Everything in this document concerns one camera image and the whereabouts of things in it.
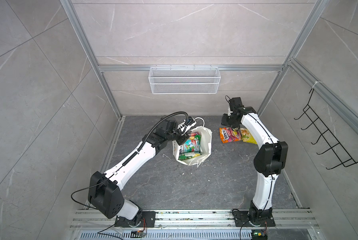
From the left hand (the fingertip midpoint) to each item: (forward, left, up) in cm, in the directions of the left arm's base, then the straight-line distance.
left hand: (190, 127), depth 77 cm
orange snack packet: (+13, -30, -26) cm, 42 cm away
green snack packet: (0, -2, -18) cm, 18 cm away
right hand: (+13, -24, -11) cm, 29 cm away
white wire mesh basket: (+40, +1, +2) cm, 40 cm away
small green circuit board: (-46, -31, -28) cm, 62 cm away
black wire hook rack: (-22, -62, +6) cm, 66 cm away
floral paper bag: (+2, -9, -10) cm, 14 cm away
